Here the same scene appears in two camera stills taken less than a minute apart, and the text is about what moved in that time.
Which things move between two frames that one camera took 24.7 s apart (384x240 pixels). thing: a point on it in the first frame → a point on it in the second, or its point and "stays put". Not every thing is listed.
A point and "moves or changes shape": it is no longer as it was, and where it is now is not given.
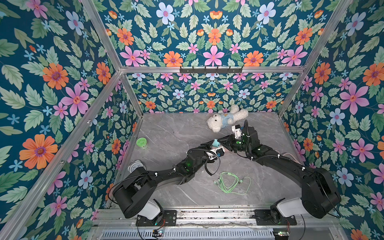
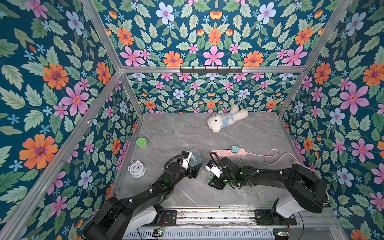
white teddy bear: (215, 122) stays put
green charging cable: (230, 183) moves or changes shape
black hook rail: (211, 70) stays put
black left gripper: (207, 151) → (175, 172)
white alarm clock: (135, 164) stays put
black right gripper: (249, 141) → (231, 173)
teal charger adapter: (216, 143) moves or changes shape
